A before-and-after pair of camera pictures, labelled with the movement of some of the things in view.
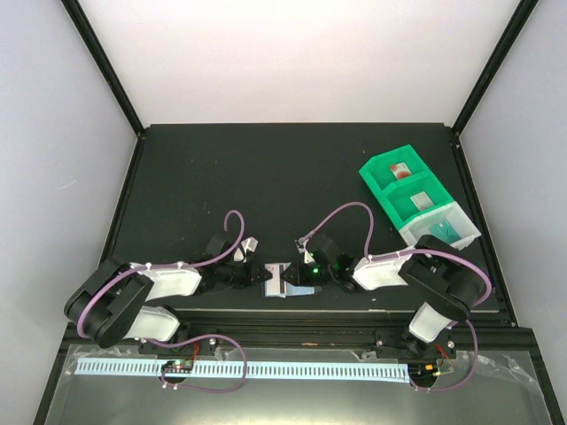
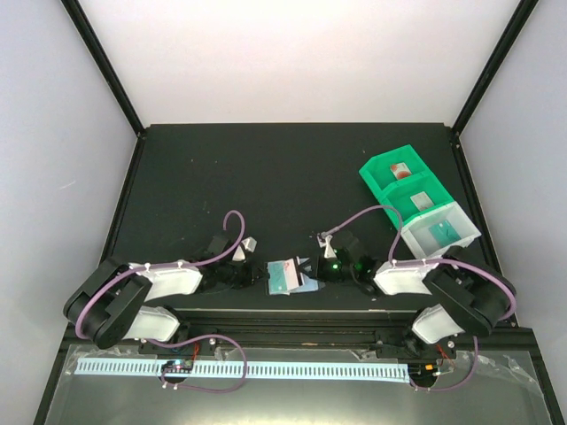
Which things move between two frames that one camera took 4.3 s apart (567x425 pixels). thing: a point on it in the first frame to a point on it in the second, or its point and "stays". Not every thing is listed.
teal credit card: (445, 231) stays
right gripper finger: (292, 275) to (312, 274)
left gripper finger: (261, 268) stays
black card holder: (277, 287) stays
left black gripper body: (241, 278) stays
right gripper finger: (291, 272) to (308, 266)
